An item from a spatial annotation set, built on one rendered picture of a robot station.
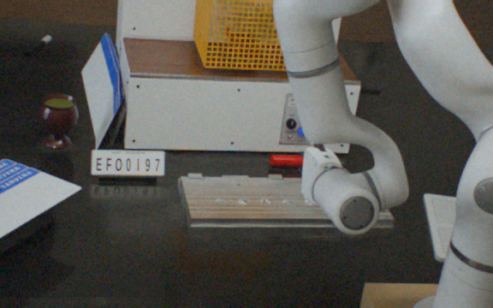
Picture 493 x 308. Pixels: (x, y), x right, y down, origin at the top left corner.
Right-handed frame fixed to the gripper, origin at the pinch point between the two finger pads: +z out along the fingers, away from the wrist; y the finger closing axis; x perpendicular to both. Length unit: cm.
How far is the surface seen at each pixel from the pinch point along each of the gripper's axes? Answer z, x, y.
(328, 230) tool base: 7.1, 7.7, 16.7
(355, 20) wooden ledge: 137, 52, -12
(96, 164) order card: 30, -40, 10
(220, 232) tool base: 7.3, -15.6, 17.2
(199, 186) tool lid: 19.6, -18.3, 11.2
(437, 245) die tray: 2.9, 30.5, 18.1
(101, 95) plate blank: 62, -37, 1
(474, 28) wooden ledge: 133, 91, -11
